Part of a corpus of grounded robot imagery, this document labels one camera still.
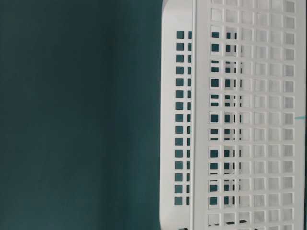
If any white plastic lattice basket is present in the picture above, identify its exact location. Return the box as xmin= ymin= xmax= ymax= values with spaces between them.
xmin=159 ymin=0 xmax=306 ymax=230

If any light teal tape strip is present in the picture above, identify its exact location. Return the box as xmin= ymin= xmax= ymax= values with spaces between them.
xmin=295 ymin=116 xmax=306 ymax=120

